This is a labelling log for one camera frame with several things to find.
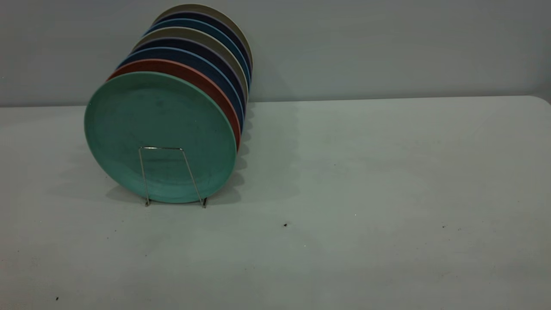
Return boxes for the green round plate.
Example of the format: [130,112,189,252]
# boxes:
[84,71,238,204]

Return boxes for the pink round plate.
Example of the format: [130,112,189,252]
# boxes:
[107,59,241,152]

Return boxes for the dark purple round plate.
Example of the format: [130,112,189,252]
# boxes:
[131,37,247,118]
[153,11,253,73]

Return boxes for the beige round plate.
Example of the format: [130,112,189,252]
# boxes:
[153,4,254,69]
[133,27,250,104]

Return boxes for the teal blue round plate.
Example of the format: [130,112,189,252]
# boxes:
[144,18,252,87]

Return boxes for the metal wire plate rack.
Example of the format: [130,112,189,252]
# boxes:
[138,146,208,209]

